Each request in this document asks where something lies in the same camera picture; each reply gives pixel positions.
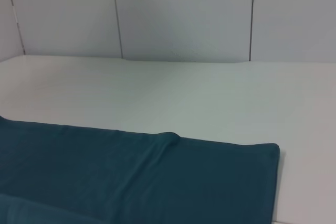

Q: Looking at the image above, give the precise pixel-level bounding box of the teal FREE print T-shirt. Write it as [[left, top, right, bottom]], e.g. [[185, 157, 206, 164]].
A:
[[0, 115, 281, 224]]

